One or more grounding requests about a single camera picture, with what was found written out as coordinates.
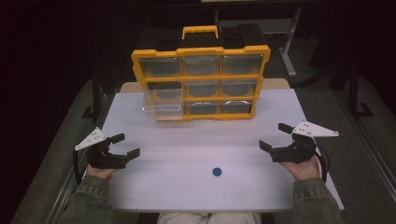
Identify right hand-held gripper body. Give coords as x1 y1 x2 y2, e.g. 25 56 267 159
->
269 119 340 165

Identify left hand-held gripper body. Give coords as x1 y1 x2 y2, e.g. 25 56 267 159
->
74 126 129 171

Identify person's left hand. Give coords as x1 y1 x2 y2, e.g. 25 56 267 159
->
85 162 118 181

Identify person's right hand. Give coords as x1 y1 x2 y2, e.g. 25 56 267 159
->
278 155 321 182

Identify black metal stand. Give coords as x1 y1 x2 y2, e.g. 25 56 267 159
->
81 73 106 120
346 62 375 120

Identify clear plastic drawer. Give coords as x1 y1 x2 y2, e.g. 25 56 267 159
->
142 88 185 121

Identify person's legs light trousers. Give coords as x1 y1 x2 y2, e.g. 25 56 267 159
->
155 212 262 224

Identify yellow organizer box with drawers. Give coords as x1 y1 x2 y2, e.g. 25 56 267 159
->
130 24 272 122

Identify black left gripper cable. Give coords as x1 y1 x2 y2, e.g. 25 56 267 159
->
72 148 86 186

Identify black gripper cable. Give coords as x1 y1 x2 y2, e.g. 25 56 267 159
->
313 144 331 184
72 148 86 186

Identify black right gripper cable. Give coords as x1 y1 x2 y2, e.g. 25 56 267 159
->
313 144 331 184

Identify aluminium rail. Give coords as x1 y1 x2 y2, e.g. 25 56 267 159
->
46 102 113 224
335 90 396 197

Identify white metal table frame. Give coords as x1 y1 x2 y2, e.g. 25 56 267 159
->
214 6 304 78

